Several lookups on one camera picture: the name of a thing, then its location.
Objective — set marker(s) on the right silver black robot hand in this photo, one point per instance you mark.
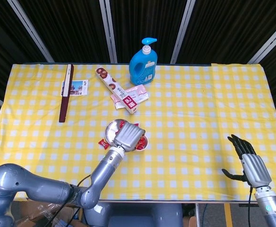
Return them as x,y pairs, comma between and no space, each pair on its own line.
256,169

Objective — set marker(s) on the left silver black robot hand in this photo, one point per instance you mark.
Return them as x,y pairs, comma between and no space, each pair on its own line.
128,137

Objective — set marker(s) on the red candy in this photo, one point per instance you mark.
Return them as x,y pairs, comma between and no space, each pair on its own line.
121,123
136,124
103,144
141,143

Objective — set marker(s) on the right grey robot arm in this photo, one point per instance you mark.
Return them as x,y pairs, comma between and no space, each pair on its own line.
270,208

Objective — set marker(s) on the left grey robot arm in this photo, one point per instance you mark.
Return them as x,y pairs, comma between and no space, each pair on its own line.
45,186

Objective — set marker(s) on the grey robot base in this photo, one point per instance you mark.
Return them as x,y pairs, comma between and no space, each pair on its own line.
140,215

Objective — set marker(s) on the silver metal plate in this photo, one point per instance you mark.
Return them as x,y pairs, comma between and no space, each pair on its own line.
110,132

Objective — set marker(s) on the white paper cup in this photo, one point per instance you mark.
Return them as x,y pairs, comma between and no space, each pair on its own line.
147,141

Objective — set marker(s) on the long white red-label box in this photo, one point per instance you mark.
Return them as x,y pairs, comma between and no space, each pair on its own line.
128,102

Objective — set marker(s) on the pink white flat packet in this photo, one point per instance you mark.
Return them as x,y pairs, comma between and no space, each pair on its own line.
140,93

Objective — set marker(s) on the yellow white checkered tablecloth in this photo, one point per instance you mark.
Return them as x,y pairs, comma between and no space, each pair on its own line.
187,142

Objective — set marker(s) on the blue detergent pump bottle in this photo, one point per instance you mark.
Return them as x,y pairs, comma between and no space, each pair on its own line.
138,75

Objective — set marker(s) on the photo postcard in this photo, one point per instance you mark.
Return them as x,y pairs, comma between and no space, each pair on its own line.
79,88

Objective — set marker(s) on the long dark maroon box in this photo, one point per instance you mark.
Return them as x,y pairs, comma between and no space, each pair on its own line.
64,108

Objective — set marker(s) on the metal table leg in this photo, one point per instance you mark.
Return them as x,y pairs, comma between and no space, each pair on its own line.
197,214

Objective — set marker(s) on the brown cardboard box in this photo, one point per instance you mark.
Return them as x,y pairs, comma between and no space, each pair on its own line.
34,212

